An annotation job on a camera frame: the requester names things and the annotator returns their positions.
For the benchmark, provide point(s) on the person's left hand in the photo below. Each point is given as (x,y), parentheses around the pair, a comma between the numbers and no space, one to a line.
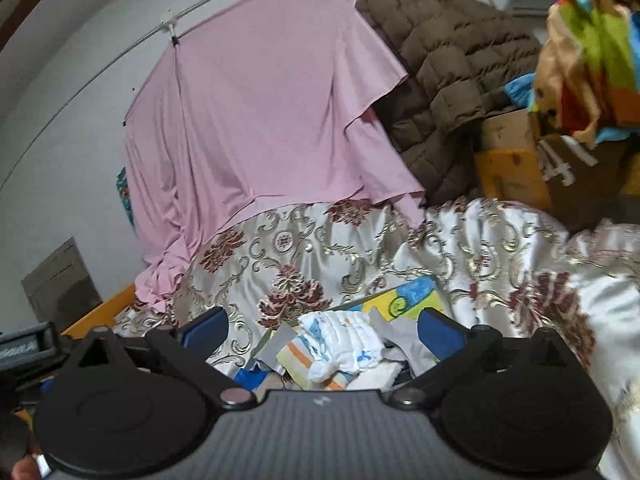
(22,470)

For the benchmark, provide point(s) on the cardboard box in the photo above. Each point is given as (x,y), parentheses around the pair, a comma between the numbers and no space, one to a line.
(510,160)

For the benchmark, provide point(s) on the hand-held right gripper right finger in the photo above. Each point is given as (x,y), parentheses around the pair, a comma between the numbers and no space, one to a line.
(440,332)

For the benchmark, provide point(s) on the colourful wall hanging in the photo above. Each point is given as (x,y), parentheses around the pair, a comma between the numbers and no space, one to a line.
(125,195)

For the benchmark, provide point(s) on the grey face mask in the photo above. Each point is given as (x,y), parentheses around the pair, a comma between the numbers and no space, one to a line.
(277,347)

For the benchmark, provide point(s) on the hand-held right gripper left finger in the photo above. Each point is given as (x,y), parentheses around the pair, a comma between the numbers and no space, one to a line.
(206,326)

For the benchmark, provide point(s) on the colourful satin cloth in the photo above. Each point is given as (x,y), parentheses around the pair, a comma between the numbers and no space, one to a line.
(595,50)

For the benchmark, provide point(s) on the brown quilted jacket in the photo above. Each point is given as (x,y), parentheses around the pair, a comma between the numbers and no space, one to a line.
(450,85)

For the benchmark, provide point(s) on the grey cloth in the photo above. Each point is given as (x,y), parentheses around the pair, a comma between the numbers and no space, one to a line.
(405,335)

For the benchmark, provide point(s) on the floral satin blanket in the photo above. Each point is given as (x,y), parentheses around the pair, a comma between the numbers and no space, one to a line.
(500,260)

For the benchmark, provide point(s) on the pink cloth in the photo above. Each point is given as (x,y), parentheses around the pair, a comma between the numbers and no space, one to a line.
(260,125)

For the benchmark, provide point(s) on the orange wooden bed frame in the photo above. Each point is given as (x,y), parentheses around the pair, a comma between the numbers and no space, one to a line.
(100,312)

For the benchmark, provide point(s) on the blue fluffy cloth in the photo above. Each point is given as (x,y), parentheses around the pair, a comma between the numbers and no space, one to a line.
(520,90)

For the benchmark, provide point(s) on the dark brown printed cloth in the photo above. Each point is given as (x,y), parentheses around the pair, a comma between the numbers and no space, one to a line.
(595,165)

